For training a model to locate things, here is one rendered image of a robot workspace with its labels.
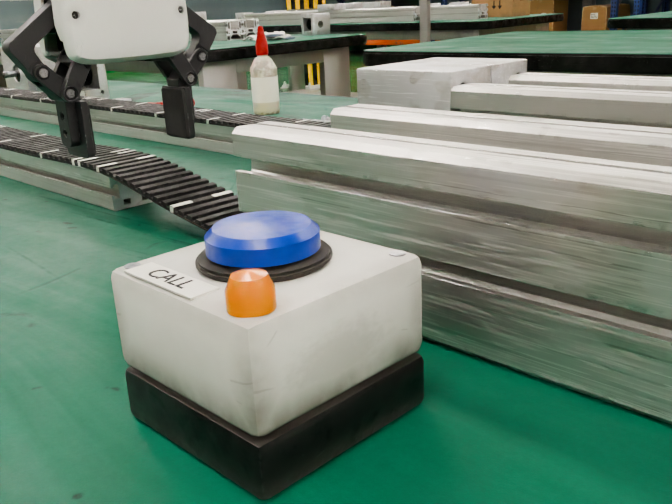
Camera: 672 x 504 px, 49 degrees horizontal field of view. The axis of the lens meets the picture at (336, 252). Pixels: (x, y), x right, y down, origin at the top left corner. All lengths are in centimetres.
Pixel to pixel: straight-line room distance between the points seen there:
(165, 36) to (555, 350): 38
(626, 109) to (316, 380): 29
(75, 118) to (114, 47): 6
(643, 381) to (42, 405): 23
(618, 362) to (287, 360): 12
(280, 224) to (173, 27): 34
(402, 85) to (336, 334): 34
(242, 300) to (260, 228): 4
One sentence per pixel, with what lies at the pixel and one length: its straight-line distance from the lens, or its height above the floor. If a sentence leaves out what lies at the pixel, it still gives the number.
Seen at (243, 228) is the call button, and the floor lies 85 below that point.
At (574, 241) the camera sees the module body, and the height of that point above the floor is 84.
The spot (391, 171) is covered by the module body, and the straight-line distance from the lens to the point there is 32.
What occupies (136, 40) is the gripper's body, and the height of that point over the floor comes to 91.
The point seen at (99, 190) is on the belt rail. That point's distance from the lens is 62.
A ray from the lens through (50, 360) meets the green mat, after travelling 36.
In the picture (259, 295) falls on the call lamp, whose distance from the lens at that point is 21.
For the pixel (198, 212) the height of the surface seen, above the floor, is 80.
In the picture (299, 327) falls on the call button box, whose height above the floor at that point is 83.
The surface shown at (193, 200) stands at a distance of 52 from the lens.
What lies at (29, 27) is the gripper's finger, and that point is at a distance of 55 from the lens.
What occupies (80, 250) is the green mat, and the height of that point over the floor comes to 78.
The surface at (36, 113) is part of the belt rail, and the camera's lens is 118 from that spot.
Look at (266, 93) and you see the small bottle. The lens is 104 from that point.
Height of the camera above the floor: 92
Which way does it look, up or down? 19 degrees down
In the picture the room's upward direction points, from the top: 3 degrees counter-clockwise
